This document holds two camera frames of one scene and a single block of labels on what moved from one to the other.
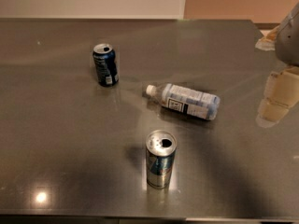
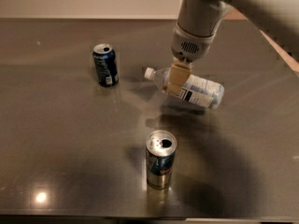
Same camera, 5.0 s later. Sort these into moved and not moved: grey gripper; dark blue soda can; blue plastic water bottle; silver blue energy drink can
Moved: grey gripper; blue plastic water bottle
Not moved: silver blue energy drink can; dark blue soda can
